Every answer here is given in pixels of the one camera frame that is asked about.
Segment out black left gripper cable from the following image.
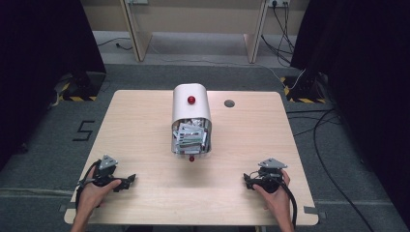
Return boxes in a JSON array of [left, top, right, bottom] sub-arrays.
[[74, 159, 103, 211]]

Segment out grey tape strip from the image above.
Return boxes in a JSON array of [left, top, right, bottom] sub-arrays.
[[303, 205, 327, 220], [58, 202, 77, 214]]

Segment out white bin with red knobs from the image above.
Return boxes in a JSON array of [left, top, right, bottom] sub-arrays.
[[170, 82, 213, 163]]

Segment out short black floor cable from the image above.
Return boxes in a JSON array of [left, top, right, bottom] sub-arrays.
[[96, 37, 133, 52]]

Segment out light wooden desk frame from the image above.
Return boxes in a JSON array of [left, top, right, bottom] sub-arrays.
[[119, 0, 271, 65]]

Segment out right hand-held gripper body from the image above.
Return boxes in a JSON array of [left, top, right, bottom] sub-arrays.
[[250, 158, 289, 194]]

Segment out person's left hand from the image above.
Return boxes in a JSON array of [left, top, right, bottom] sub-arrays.
[[75, 165, 123, 222]]

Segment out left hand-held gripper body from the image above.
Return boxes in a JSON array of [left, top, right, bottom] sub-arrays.
[[80, 154, 128, 189]]

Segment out thin white floor cable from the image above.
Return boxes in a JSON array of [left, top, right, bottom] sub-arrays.
[[148, 43, 285, 82]]

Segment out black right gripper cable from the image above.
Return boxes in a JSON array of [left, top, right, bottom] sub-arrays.
[[279, 180, 298, 228]]

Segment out bundle of black socket cables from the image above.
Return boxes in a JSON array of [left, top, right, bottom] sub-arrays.
[[260, 3, 296, 66]]

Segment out pile of small packets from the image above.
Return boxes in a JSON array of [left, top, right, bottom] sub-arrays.
[[172, 118, 209, 155]]

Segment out person's right hand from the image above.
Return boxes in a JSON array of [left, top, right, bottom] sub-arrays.
[[252, 169, 292, 224]]

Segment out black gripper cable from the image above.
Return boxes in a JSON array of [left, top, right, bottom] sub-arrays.
[[279, 180, 298, 228], [74, 159, 103, 211]]

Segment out white wall socket with plugs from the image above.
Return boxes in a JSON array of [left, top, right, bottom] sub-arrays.
[[267, 0, 292, 9]]

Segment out long black floor cable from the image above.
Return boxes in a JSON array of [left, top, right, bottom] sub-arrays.
[[285, 107, 376, 232]]

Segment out black curtain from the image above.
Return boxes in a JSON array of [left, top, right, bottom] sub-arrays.
[[0, 0, 107, 171], [290, 0, 410, 223]]

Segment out black stand base striped tape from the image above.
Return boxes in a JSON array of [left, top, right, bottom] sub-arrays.
[[57, 71, 107, 102], [279, 74, 327, 104]]

